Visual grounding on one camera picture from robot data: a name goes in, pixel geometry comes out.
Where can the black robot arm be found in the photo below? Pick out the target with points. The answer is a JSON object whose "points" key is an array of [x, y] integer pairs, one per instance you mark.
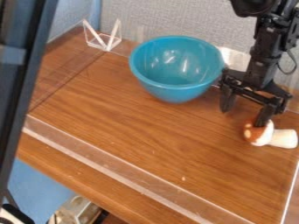
{"points": [[276, 37]]}

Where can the clear acrylic back barrier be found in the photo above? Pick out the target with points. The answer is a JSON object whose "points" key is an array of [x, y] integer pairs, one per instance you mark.
{"points": [[237, 60]]}

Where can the brown white plush mushroom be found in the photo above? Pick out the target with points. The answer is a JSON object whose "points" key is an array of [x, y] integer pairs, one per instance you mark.
{"points": [[260, 136]]}

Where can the clear acrylic front barrier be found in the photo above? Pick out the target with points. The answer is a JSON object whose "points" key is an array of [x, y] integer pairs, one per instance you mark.
{"points": [[158, 189]]}

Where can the clear acrylic barrier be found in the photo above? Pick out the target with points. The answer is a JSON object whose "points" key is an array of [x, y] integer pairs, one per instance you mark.
{"points": [[237, 60], [158, 189]]}

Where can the clear acrylic corner bracket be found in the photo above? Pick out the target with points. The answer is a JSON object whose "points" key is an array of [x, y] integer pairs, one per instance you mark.
{"points": [[101, 40]]}

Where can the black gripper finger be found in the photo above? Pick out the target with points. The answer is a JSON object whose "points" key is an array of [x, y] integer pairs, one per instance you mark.
{"points": [[265, 115], [228, 99]]}

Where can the dark robot arm link foreground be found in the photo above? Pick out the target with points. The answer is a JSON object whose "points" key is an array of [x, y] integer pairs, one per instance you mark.
{"points": [[26, 23]]}

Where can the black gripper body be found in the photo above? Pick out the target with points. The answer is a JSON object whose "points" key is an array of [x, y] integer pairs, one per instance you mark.
{"points": [[256, 85]]}

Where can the blue bowl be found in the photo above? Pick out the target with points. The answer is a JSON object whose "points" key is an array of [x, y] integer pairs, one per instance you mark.
{"points": [[177, 67]]}

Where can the grey metal box under table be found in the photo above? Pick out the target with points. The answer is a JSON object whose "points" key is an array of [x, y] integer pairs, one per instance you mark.
{"points": [[77, 211]]}

